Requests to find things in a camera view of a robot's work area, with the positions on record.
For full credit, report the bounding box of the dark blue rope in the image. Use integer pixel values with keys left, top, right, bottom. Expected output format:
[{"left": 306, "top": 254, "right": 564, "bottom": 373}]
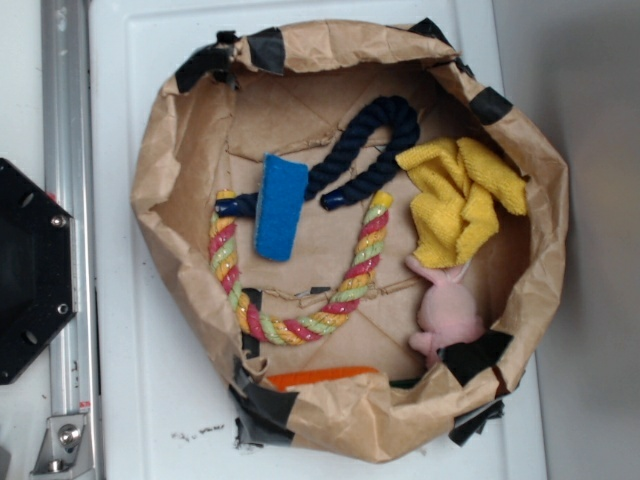
[{"left": 215, "top": 95, "right": 421, "bottom": 218}]

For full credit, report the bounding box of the blue sponge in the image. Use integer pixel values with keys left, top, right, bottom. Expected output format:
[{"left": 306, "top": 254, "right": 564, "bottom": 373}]
[{"left": 254, "top": 154, "right": 308, "bottom": 262}]

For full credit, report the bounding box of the aluminium extrusion rail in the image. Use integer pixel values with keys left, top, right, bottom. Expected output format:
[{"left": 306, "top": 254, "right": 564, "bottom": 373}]
[{"left": 41, "top": 1, "right": 105, "bottom": 479}]

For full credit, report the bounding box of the orange plush carrot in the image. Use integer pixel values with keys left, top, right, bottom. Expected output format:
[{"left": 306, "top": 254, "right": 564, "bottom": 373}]
[{"left": 267, "top": 366, "right": 378, "bottom": 391}]

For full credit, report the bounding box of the pink plush bunny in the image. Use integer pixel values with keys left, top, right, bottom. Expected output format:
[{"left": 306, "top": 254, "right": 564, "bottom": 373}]
[{"left": 405, "top": 255, "right": 485, "bottom": 369}]

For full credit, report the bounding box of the brown paper bag bin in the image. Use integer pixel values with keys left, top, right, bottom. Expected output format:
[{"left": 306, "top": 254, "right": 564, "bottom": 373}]
[{"left": 131, "top": 20, "right": 568, "bottom": 462}]

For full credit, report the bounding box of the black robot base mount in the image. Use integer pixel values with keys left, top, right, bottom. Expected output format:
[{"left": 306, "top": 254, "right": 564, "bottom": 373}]
[{"left": 1, "top": 158, "right": 75, "bottom": 385}]

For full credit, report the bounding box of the metal corner bracket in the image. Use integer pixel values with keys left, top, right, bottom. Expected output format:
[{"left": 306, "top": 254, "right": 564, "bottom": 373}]
[{"left": 29, "top": 413, "right": 94, "bottom": 479}]

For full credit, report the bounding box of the multicolour twisted rope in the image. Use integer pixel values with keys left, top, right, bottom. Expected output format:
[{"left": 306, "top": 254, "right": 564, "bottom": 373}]
[{"left": 208, "top": 188, "right": 395, "bottom": 347}]

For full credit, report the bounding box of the yellow microfibre cloth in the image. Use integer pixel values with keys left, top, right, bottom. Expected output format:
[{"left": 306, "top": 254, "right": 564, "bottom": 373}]
[{"left": 396, "top": 137, "right": 528, "bottom": 269}]

